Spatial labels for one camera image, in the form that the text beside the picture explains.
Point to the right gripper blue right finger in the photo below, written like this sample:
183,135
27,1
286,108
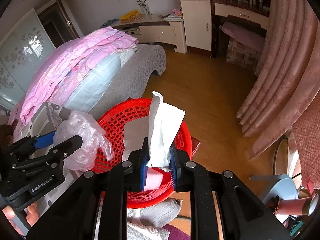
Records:
175,169

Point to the white low desk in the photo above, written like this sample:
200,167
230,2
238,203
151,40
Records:
153,28

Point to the grey checkered blanket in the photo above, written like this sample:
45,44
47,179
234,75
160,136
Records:
154,222

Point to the purple covered stool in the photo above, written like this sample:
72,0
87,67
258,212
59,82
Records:
244,36

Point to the pink folded quilt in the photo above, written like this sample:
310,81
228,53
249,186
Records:
92,47

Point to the light blue pillow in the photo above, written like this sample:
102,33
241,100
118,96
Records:
97,81

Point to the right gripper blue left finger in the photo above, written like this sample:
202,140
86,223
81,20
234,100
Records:
143,164

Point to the pink curtain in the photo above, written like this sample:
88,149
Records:
288,74

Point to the white tissue paper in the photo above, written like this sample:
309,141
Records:
164,123

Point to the white tall cabinet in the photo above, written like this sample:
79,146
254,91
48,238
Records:
197,15

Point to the yellow folded cloth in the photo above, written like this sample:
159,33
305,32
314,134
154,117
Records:
131,16

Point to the dark vanity dresser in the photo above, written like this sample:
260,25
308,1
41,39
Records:
253,15

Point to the red plastic basket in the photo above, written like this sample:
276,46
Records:
113,122

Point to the glass sliding wardrobe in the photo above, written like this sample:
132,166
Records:
23,50

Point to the clear plastic bag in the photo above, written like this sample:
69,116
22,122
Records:
93,139

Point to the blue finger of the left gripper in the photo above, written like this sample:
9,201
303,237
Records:
43,141
67,147

